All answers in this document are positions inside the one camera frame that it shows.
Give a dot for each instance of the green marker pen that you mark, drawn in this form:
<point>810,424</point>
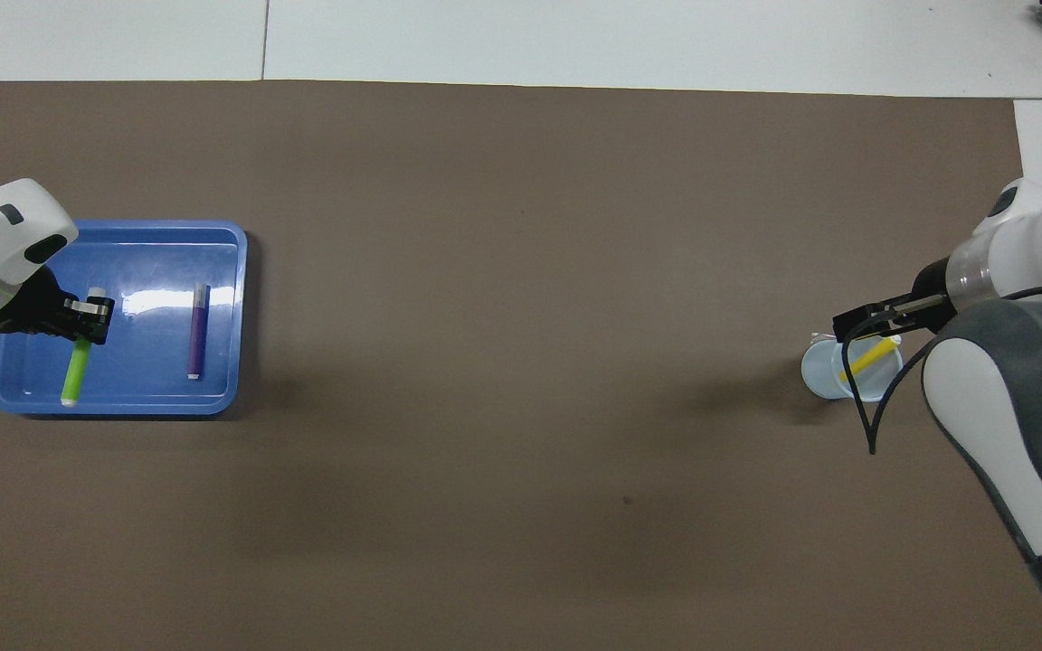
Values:
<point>76,371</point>

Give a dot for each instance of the blue plastic tray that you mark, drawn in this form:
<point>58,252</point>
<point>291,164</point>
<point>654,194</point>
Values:
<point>150,389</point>

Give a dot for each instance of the yellow marker pen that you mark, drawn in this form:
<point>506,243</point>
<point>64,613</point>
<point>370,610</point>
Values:
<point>869,360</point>

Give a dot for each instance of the translucent pale blue cup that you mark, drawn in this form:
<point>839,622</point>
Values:
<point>818,371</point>

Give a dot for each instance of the brown table mat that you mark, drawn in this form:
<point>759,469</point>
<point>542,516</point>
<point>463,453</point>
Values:
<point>521,271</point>

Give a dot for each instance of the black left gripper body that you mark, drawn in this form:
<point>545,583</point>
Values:
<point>37,307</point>

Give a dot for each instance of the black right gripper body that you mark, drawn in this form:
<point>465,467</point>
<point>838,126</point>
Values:
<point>937,298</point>

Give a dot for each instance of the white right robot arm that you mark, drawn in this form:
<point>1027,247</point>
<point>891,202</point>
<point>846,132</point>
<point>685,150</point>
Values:
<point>991,425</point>

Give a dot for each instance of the purple marker pen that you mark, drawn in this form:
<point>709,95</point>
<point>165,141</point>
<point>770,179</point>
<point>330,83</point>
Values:
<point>198,334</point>

